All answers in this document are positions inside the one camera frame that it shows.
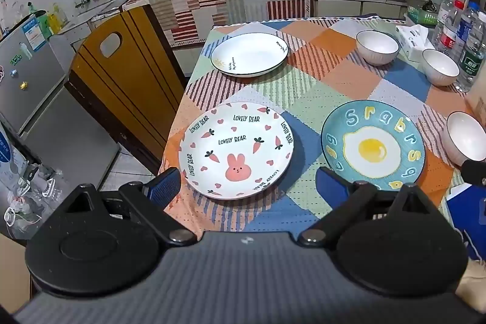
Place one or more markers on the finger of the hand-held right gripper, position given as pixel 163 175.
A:
pixel 474 173

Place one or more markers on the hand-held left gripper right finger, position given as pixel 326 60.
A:
pixel 330 182

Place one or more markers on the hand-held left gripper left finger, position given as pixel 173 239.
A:
pixel 167 181

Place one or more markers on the white ribbed bowl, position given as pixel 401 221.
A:
pixel 377 43
pixel 465 136
pixel 440 66

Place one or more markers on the teal plate with fried egg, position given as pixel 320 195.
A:
pixel 379 153

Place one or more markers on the white plate with pink bunny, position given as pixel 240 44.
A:
pixel 235 141

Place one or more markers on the white plate with sun print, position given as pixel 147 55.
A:
pixel 246 54

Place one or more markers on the blue bag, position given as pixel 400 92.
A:
pixel 469 212

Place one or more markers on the green label water bottle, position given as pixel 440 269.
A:
pixel 472 62

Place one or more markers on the red cap water bottle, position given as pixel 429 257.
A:
pixel 451 31

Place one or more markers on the clear plastic packaging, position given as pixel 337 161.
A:
pixel 22 179

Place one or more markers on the white tissue pack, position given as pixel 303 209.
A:
pixel 414 39

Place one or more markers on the blue cap water bottle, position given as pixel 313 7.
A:
pixel 467 24

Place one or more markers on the grey fridge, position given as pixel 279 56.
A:
pixel 45 92

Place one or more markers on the clear bottle with white cap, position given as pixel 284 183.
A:
pixel 445 11

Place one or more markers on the green plastic basket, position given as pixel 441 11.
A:
pixel 421 14

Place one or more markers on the striped patchwork counter cloth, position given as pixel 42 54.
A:
pixel 212 5

